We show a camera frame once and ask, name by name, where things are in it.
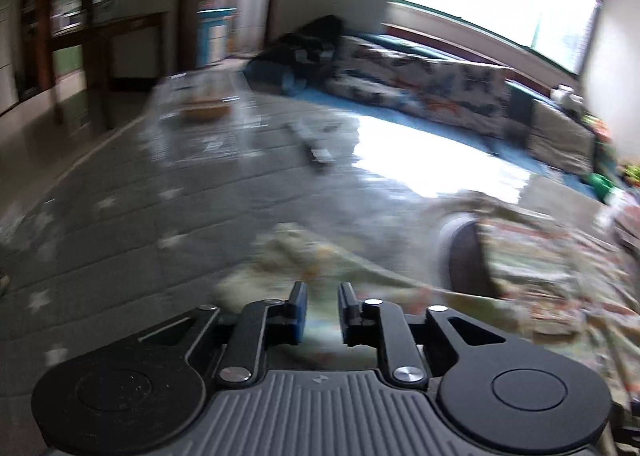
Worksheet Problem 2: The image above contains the butterfly pillow large upright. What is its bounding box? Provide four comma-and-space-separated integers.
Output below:
395, 56, 512, 137

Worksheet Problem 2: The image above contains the dark wooden side table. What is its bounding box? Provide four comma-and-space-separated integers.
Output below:
51, 12, 167, 130

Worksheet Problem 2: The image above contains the teal sofa bench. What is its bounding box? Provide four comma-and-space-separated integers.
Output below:
244, 28, 616, 199

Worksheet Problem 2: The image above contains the round black table stove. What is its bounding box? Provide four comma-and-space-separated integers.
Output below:
447, 221, 499, 298

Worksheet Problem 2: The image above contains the butterfly pillow left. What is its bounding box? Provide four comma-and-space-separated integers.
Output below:
324, 36, 435, 116

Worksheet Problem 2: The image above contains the blue white cabinet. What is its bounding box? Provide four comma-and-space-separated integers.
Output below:
196, 7, 236, 68

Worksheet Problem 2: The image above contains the black clothing pile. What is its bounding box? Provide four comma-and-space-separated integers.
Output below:
262, 15, 344, 80

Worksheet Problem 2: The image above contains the panda plush toy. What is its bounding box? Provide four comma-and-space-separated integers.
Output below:
550, 84, 584, 113

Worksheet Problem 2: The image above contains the clear plastic food container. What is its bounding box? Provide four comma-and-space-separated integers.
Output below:
141, 68, 262, 167

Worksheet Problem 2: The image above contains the grey cushion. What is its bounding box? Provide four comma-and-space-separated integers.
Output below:
527, 99, 596, 177

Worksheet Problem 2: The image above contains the green bowl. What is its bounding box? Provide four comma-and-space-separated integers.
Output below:
588, 173, 616, 200

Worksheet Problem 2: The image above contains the pastel patterned child garment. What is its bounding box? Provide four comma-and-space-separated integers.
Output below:
217, 193, 639, 405

